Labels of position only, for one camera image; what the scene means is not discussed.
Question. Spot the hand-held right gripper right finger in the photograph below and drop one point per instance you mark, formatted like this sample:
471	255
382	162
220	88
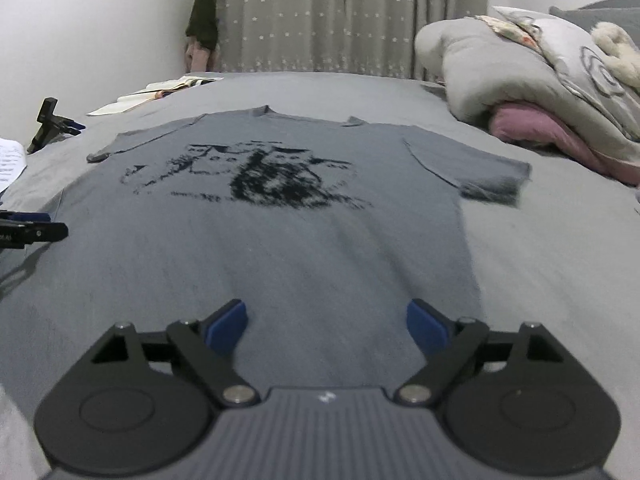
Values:
425	330

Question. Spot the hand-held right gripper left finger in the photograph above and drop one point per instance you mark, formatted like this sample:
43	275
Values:
227	327

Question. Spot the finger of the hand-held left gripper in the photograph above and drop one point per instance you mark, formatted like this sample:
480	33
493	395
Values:
22	216
35	234

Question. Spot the grey knitted sweater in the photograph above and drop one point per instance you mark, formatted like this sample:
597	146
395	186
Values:
300	240

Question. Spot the printed paper sheet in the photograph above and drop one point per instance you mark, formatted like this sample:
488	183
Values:
10	160

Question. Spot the black clamp stand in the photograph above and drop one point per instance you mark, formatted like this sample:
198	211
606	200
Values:
47	120

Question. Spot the grey bed sheet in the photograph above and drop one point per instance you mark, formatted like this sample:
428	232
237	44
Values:
550	260

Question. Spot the open book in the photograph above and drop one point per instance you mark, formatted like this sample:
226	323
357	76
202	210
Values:
130	102

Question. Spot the pink blanket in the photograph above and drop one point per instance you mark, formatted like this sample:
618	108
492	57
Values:
540	130

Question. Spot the pink hanging garment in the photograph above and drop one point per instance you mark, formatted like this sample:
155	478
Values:
197	57

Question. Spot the dark hanging garment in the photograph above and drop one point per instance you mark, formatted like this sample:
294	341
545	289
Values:
202	15

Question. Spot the beige duvet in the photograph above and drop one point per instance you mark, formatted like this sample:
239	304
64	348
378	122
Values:
475	60

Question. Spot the grey star-print curtain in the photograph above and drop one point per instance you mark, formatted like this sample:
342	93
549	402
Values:
325	20

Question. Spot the white plush toy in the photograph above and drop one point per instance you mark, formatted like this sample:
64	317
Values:
620	47

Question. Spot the grey quilted headboard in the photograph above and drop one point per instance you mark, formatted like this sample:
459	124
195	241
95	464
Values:
590	12

